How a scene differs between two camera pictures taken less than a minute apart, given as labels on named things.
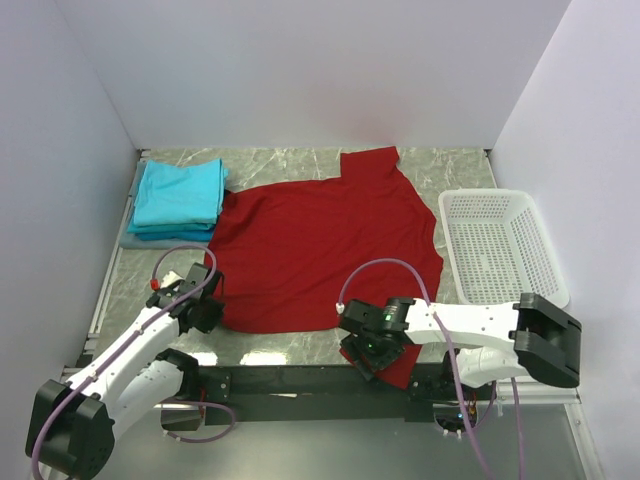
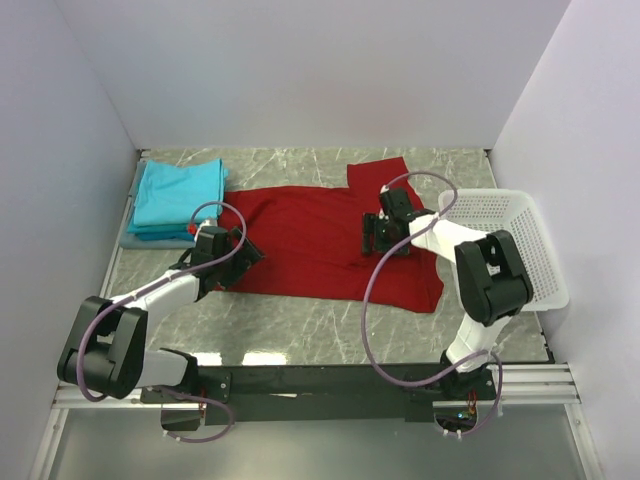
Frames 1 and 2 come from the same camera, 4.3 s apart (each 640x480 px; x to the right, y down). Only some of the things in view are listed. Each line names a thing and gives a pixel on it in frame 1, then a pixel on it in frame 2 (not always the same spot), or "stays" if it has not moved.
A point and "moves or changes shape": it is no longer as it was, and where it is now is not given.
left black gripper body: (211, 314) → (223, 280)
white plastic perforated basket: (501, 247) stays
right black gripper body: (376, 354) → (384, 239)
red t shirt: (292, 254) moves or changes shape
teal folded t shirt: (174, 232) stays
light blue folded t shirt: (180, 192) stays
